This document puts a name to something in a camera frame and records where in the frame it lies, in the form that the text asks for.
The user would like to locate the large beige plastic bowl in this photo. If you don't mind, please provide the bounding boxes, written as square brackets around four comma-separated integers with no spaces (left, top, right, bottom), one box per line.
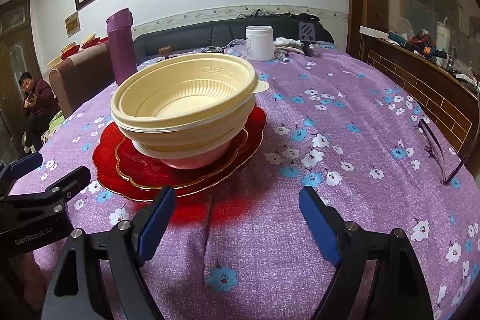
[119,100,256,153]

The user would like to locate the wooden glass door cabinet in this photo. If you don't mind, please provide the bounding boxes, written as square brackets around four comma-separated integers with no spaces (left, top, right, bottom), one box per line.
[1,0,41,157]

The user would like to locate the small red plate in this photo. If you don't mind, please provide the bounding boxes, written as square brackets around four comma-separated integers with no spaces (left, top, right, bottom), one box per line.
[114,129,256,191]

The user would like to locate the seated person in maroon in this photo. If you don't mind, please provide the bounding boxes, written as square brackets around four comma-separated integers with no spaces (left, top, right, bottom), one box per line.
[19,71,60,152]

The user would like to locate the purple thermos bottle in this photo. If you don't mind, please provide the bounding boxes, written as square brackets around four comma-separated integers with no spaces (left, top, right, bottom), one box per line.
[106,8,137,85]

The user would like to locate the white foam bowl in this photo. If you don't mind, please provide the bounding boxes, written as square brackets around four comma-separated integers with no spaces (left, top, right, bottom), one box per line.
[132,127,247,170]
[110,93,256,133]

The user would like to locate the eyeglasses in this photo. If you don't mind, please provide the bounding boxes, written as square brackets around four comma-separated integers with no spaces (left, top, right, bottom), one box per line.
[416,119,479,186]

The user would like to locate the wooden sideboard cabinet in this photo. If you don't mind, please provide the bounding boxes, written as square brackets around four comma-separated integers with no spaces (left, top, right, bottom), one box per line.
[360,35,479,176]

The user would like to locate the brown armchair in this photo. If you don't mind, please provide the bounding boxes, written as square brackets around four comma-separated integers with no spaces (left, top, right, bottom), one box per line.
[48,41,115,118]

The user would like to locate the large red wedding plate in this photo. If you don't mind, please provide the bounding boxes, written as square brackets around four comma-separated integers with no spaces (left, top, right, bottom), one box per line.
[92,106,267,203]

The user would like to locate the small beige plastic bowl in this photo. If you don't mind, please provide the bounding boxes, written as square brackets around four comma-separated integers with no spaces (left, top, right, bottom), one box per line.
[114,53,269,128]

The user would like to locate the small gold wall plaque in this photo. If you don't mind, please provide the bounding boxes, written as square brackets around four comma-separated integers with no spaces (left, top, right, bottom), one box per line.
[65,11,81,37]

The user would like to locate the white plastic jar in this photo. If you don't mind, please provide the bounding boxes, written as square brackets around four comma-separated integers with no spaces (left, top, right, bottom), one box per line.
[245,25,274,62]

